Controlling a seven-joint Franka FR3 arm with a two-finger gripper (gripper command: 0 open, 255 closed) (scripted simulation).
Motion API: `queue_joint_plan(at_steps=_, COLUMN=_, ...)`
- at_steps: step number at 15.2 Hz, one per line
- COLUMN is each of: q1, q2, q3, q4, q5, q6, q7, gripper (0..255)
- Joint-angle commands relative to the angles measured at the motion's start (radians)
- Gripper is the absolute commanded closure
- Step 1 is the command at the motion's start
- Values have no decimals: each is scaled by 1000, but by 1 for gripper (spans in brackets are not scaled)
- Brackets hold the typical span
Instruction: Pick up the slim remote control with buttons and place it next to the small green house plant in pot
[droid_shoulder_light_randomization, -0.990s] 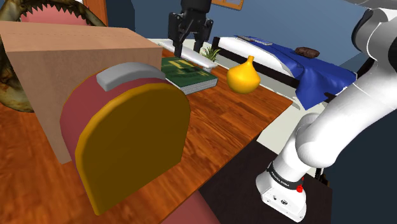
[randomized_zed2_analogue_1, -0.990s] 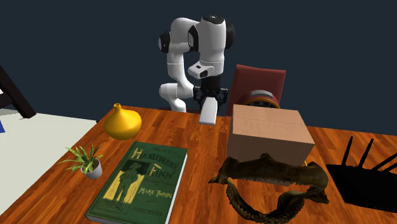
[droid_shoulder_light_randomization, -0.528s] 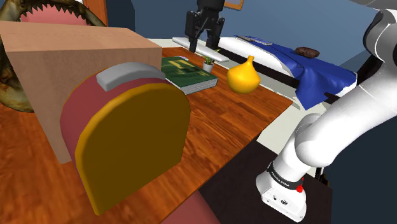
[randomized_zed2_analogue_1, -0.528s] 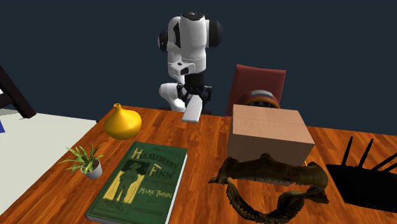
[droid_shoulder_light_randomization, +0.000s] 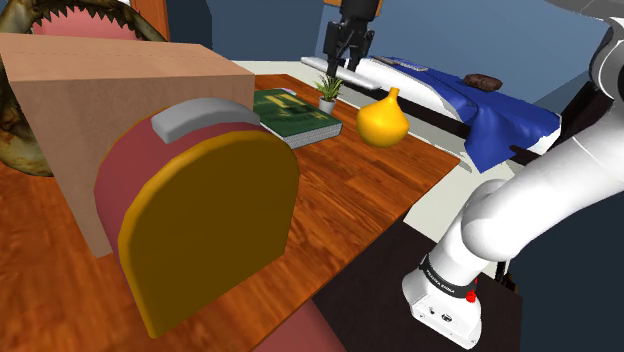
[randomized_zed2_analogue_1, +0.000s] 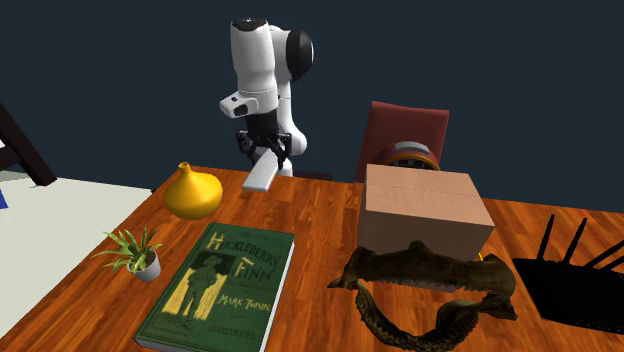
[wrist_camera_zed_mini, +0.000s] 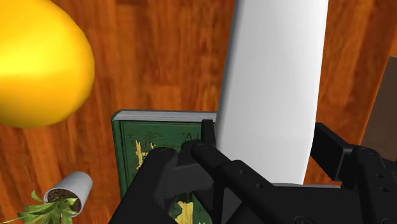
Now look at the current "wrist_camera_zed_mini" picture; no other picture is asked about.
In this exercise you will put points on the green plant in white pot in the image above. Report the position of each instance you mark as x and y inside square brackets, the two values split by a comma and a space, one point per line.
[73, 186]

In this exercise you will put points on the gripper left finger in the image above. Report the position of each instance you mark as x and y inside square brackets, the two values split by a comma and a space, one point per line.
[161, 186]

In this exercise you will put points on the large yellow round object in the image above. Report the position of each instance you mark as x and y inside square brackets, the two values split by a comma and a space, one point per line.
[40, 62]

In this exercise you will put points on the green book with gold print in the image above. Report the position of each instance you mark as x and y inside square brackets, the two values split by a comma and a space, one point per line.
[130, 149]

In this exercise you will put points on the tall white rounded object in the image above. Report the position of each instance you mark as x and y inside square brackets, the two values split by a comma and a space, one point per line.
[273, 93]

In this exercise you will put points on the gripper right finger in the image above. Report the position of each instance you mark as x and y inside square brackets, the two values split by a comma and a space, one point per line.
[375, 183]

